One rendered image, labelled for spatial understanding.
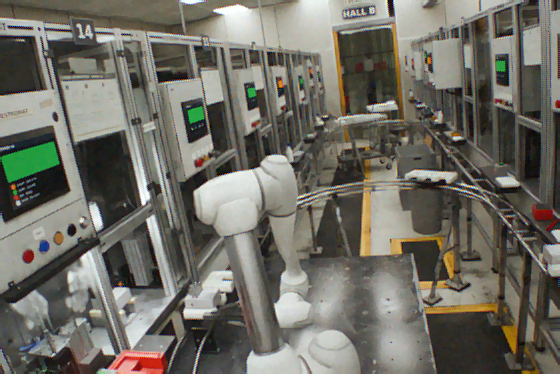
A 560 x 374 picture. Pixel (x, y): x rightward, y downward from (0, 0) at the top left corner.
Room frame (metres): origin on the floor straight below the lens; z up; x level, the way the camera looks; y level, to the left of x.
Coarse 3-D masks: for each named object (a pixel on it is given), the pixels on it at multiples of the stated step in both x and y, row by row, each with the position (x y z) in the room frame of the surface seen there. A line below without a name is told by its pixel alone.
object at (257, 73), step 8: (232, 56) 3.01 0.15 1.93; (240, 56) 3.19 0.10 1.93; (256, 56) 3.65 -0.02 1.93; (232, 64) 2.98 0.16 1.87; (240, 64) 3.16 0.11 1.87; (256, 64) 3.58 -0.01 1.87; (256, 72) 3.54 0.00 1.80; (256, 80) 3.50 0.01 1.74; (256, 88) 3.47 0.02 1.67; (264, 96) 3.70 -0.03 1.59; (264, 104) 3.67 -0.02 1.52; (264, 112) 3.63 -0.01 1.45; (272, 128) 3.83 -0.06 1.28; (248, 136) 3.07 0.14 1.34; (256, 136) 3.27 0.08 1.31; (264, 136) 3.89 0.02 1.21; (248, 144) 3.04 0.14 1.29; (256, 144) 3.24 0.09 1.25; (264, 144) 3.89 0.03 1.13; (248, 152) 3.01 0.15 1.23; (256, 152) 3.21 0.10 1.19; (248, 160) 2.98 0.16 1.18; (256, 160) 3.17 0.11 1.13
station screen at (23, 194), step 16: (16, 144) 1.00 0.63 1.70; (32, 144) 1.05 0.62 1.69; (0, 160) 0.94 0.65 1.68; (32, 176) 1.02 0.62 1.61; (48, 176) 1.08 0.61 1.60; (64, 176) 1.13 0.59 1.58; (16, 192) 0.96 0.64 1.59; (32, 192) 1.01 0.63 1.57; (48, 192) 1.06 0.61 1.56; (16, 208) 0.94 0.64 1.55
